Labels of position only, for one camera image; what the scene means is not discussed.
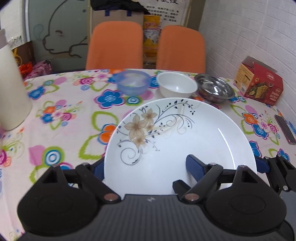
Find white plate with floral print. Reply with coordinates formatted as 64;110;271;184
104;98;256;196

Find stainless steel bowl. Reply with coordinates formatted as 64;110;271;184
194;74;235;103

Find white ceramic bowl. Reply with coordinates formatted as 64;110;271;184
157;72;198;98

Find blue translucent plastic bowl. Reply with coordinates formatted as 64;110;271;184
114;70;151;96

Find floral tablecloth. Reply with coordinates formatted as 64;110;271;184
1;69;295;240

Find white thermos jug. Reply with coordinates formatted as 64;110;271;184
0;29;32;131

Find dark smartphone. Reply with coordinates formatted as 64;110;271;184
274;115;295;145

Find red cracker box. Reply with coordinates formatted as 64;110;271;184
234;56;283;106

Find pink patterned bag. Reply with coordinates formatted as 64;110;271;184
23;60;52;80

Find right orange chair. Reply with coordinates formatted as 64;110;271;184
156;25;206;73

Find orange chair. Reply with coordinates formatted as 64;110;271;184
156;25;206;73
85;21;144;70

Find red orange plastic bag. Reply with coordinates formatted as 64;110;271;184
18;62;33;78

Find left orange chair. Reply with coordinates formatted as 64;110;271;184
85;21;144;70

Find dark brown gift bag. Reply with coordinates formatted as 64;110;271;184
12;41;36;67

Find yellow snack bag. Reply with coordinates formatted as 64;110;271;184
143;15;161;57

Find white poster with chinese text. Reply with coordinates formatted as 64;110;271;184
139;0;192;29

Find brown paper bag blue handles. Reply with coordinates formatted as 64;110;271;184
91;9;144;27

